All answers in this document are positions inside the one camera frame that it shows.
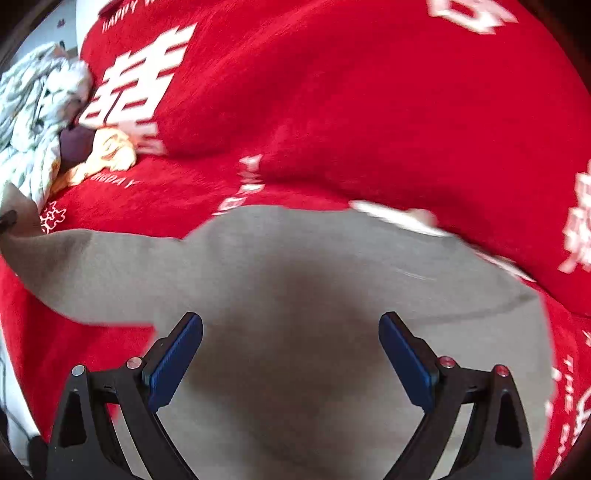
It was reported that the red printed blanket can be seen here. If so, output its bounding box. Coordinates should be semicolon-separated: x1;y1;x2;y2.
0;0;591;480

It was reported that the grey fleece garment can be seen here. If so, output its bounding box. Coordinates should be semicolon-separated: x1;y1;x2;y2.
0;182;555;480

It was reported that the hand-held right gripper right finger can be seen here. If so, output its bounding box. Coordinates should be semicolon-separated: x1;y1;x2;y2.
379;312;536;480

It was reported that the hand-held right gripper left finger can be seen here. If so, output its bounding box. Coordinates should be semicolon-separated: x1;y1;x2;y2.
46;312;204;480

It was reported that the white patterned clothes pile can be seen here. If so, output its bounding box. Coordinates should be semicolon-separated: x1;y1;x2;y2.
0;44;93;208

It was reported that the orange cloth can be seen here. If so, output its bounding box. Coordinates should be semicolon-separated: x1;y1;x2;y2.
51;129;137;195

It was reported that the dark purple cloth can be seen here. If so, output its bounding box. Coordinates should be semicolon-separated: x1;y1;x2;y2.
58;126;98;169

